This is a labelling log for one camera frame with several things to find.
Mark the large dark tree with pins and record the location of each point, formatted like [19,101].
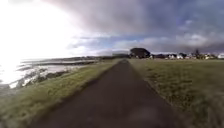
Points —
[139,52]

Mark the dark asphalt path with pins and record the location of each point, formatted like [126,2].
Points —
[113,103]

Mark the grass strip beside water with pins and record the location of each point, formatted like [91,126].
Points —
[50,96]

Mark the wide grass field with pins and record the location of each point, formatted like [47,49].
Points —
[186,83]

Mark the water with rocky shore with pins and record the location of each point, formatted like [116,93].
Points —
[36,70]

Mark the row of distant houses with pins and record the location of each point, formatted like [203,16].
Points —
[186,56]

